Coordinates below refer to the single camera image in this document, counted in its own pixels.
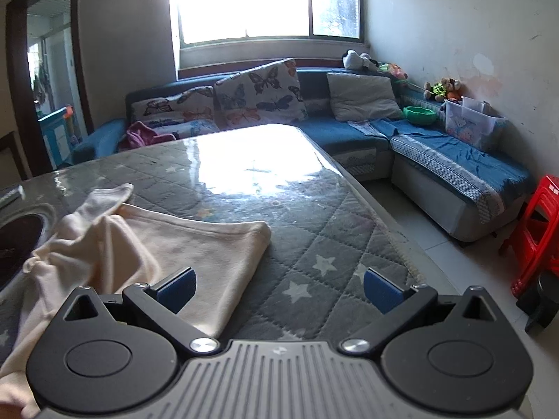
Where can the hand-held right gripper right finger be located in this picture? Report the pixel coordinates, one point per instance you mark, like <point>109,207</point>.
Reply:
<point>382,292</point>

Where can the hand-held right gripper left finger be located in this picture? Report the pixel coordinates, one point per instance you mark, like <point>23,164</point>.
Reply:
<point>177,291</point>

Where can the cream garment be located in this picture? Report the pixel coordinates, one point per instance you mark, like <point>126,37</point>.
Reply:
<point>131,248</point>

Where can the blue patterned sofa cover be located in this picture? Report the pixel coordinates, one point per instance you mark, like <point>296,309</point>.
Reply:
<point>458,157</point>

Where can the pink garment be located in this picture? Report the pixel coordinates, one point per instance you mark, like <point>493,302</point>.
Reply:
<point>139,137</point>

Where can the round black induction cooktop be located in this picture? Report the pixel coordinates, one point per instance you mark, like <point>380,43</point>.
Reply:
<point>22,248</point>

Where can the black stool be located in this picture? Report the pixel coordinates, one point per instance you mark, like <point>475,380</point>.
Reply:
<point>543,305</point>

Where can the red plastic stool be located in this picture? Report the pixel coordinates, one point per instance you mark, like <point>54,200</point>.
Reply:
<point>535,235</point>

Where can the light butterfly print cushion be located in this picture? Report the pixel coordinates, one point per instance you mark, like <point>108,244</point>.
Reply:
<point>192,127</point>

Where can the blue corner sofa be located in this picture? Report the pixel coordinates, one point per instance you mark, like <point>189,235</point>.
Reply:
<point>332,135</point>

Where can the green bowl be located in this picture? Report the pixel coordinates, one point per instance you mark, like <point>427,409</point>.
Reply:
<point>419,115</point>

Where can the long butterfly print pillow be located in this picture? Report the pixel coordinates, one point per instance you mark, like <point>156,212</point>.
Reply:
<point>174,107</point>

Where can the clear plastic storage box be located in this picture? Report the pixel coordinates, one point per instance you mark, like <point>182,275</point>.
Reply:
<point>471,124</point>

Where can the flat grey remote control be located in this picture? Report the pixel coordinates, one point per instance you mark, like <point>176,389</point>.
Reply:
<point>11,196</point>

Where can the grey pillow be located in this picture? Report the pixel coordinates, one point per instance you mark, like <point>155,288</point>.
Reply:
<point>364,96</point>

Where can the blue toy cabinet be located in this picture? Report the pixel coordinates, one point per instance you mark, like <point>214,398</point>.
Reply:
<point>56,133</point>

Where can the wooden cabinet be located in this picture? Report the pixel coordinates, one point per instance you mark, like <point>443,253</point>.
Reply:
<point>13,159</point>

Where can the brown bear plush toy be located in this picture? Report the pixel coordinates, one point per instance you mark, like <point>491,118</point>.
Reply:
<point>443,89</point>

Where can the large butterfly print pillow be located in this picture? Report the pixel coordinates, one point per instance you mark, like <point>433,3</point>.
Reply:
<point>262,96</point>

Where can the green and orange plush toy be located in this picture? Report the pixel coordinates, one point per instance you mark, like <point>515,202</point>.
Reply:
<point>393,70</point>

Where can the panda plush toy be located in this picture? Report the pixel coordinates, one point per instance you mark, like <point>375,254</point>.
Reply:
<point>354,60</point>

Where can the window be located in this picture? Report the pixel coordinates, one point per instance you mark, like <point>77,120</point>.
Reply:
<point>262,4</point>

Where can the dark wooden door frame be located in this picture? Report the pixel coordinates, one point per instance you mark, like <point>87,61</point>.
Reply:
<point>17,74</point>

